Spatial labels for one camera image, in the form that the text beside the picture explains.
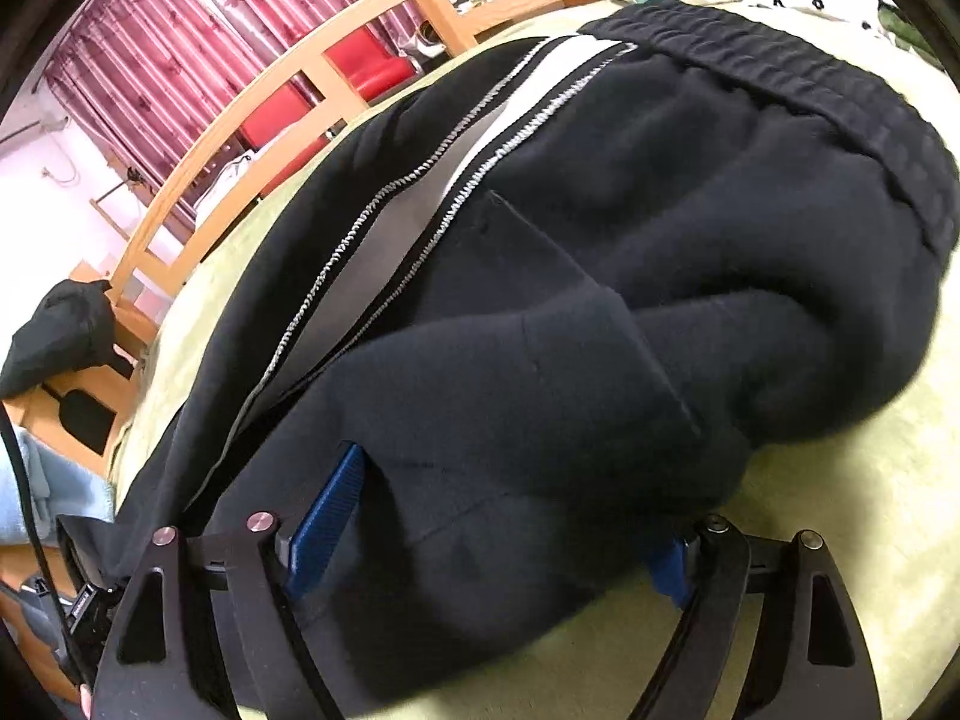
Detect black track pants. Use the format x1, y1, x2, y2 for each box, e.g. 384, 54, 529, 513
60, 0, 958, 713

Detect light blue fleece garment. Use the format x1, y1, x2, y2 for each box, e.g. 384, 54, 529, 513
0, 426, 114, 546

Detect black garment on footboard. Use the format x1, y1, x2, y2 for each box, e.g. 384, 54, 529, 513
2, 280, 133, 398

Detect left red chair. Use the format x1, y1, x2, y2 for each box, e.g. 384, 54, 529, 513
239, 83, 329, 197

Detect left pink curtain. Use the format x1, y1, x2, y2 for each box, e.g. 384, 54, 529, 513
44, 0, 262, 190

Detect wooden bed frame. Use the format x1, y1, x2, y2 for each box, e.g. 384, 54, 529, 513
0, 0, 858, 706

